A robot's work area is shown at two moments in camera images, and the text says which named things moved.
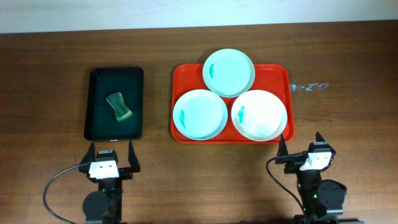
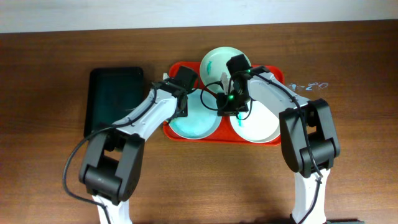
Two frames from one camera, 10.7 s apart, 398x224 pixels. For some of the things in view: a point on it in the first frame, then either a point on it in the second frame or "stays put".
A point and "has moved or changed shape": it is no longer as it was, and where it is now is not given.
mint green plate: [229, 73] has moved or changed shape
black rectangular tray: [114, 109] stays put
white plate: [259, 115] stays put
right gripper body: [289, 159] to [229, 109]
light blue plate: [199, 114] stays put
